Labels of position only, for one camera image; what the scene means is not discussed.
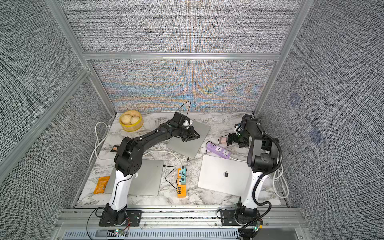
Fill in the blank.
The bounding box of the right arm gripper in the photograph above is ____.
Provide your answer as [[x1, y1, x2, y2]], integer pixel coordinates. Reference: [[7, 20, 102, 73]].
[[227, 131, 251, 147]]

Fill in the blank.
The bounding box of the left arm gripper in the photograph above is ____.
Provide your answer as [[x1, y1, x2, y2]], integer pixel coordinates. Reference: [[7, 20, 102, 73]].
[[177, 125, 201, 142]]

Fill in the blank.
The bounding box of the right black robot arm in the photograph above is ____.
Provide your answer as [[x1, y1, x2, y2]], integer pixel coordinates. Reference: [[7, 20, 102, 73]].
[[226, 114, 283, 225]]

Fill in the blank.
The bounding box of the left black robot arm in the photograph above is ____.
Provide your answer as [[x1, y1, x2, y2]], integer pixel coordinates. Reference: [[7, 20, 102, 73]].
[[103, 112, 200, 225]]

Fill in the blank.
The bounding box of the silver laptop at back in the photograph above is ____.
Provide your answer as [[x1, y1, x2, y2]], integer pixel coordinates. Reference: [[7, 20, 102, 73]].
[[167, 122, 211, 159]]

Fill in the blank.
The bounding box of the pink charger plug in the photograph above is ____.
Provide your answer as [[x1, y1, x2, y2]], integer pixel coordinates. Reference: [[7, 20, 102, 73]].
[[219, 136, 228, 145]]

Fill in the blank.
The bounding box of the teal charger plug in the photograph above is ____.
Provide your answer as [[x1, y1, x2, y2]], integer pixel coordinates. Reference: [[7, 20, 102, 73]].
[[180, 167, 187, 185]]

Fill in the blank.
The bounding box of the silver laptop front right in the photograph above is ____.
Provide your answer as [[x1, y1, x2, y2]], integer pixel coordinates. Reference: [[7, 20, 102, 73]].
[[198, 155, 251, 196]]

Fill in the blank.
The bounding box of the purple power strip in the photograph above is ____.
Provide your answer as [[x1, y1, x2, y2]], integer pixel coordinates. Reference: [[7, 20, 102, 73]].
[[206, 142, 231, 159]]

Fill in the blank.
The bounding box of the right steamed bun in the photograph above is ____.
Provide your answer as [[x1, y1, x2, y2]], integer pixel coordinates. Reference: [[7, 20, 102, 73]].
[[130, 116, 140, 125]]

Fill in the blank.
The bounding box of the steamed bun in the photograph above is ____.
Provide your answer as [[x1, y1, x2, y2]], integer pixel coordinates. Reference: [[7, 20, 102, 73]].
[[121, 114, 132, 125], [130, 116, 140, 125]]

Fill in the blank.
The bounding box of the orange power strip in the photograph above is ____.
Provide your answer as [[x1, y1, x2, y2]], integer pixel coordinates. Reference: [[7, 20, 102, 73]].
[[177, 166, 187, 198]]

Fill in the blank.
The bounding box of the yellow wooden steamer basket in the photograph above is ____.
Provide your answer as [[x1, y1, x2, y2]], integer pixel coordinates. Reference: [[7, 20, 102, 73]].
[[119, 110, 144, 132]]

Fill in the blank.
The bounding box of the left steamed bun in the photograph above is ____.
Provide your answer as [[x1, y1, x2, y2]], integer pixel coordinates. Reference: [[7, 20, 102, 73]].
[[121, 114, 132, 125]]

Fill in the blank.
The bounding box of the small black snack packet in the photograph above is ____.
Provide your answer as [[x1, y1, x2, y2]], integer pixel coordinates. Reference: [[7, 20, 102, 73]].
[[111, 145, 119, 153]]

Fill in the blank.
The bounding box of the orange snack packet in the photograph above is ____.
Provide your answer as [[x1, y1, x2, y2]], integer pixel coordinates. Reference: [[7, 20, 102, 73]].
[[93, 177, 110, 195]]

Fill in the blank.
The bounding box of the black cable left laptop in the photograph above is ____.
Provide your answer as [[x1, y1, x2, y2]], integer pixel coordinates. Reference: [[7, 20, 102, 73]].
[[162, 164, 181, 190]]

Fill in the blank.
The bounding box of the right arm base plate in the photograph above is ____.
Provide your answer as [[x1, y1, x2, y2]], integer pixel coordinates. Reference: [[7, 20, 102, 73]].
[[217, 209, 260, 226]]

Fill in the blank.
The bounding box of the white cable at left edge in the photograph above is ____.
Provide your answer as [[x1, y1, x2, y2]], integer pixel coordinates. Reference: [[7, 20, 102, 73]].
[[88, 121, 183, 168]]

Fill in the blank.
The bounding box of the aluminium front rail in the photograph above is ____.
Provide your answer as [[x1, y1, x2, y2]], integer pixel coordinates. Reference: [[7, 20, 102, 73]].
[[51, 206, 311, 240]]

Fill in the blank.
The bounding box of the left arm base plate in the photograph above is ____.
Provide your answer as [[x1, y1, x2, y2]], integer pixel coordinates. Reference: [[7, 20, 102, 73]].
[[99, 210, 143, 227]]

